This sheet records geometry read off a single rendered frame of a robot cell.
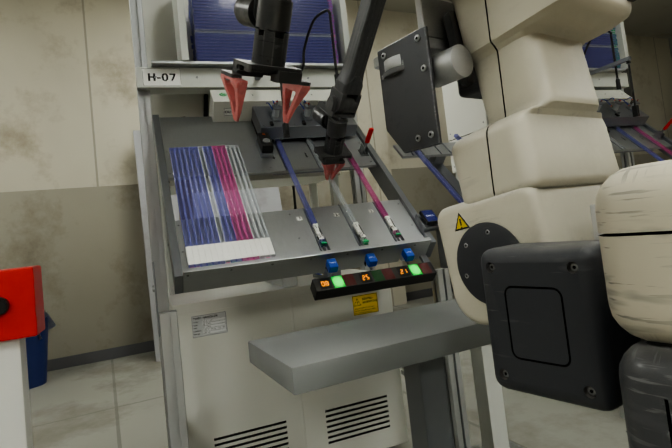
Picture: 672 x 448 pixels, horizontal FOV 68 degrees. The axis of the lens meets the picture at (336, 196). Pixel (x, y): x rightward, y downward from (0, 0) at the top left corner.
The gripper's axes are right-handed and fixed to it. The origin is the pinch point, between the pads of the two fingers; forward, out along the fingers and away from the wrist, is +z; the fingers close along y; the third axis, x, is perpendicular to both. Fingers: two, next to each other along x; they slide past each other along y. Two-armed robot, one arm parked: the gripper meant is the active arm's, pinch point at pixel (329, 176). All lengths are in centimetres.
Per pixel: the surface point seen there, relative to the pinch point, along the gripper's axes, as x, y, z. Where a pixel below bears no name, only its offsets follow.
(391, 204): 13.7, -15.5, 2.8
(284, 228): 18.4, 19.5, 3.2
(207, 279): 31, 42, 6
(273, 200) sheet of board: -206, -49, 155
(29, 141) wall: -257, 124, 117
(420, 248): 31.8, -16.1, 5.3
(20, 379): 31, 84, 27
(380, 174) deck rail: -2.3, -19.3, 2.3
